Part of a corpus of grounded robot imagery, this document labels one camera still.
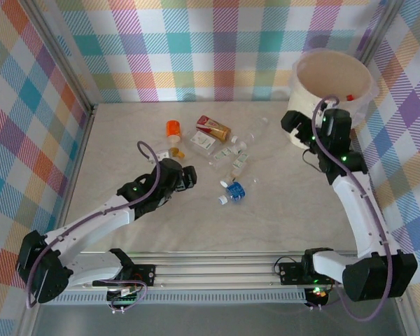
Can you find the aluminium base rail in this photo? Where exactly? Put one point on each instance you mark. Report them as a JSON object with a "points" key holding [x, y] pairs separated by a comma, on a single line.
{"points": [[213, 269]]}

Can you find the small amber yellow bottle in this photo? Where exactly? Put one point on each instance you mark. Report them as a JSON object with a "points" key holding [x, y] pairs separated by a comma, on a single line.
{"points": [[177, 152]]}

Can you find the small clear bottle white cap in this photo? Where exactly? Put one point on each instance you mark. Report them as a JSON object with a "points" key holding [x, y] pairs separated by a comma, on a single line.
{"points": [[225, 183]]}

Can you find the controller board with lit LED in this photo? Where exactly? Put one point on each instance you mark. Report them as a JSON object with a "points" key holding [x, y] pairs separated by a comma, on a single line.
{"points": [[318, 294]]}

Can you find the colourful checked cloth backdrop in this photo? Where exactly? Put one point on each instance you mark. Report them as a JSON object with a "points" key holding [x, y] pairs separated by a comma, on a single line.
{"points": [[17, 140], [196, 52], [413, 157]]}

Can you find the cream plastic bin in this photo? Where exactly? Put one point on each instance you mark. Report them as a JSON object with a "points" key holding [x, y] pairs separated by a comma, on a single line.
{"points": [[336, 77]]}

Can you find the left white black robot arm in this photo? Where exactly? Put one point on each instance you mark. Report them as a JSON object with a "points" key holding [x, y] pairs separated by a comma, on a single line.
{"points": [[91, 224]]}

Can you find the red gold foil packet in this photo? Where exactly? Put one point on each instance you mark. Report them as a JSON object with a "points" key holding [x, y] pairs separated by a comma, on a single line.
{"points": [[213, 127]]}

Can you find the clear plastic bin liner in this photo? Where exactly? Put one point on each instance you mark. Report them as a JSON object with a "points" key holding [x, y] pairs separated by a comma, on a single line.
{"points": [[360, 108]]}

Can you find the clear plastic bottle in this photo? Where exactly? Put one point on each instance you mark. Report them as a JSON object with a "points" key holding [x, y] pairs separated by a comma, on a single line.
{"points": [[257, 131]]}

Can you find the grey metal sheet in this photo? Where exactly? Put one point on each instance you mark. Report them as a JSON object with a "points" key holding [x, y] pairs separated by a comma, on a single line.
{"points": [[213, 320]]}

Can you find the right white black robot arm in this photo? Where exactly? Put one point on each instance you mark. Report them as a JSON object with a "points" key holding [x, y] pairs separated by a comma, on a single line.
{"points": [[353, 203]]}

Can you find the aluminium side rail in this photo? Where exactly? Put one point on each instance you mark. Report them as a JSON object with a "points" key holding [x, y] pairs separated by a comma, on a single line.
{"points": [[75, 175], [378, 210]]}

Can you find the small bottle with green label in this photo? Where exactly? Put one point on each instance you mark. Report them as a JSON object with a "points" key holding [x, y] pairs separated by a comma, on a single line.
{"points": [[222, 154], [240, 160]]}

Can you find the aluminium frame post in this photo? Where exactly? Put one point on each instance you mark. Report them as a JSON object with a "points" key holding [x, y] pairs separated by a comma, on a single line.
{"points": [[61, 56], [379, 28]]}

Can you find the orange pill bottle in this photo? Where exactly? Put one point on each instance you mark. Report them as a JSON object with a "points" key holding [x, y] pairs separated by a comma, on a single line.
{"points": [[173, 127]]}

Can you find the crushed bottle with blue label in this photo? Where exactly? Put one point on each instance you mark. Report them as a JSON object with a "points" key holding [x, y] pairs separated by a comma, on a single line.
{"points": [[236, 191]]}

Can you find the clear bottle with orange cap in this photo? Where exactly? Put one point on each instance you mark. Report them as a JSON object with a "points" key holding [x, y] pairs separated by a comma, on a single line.
{"points": [[350, 97]]}

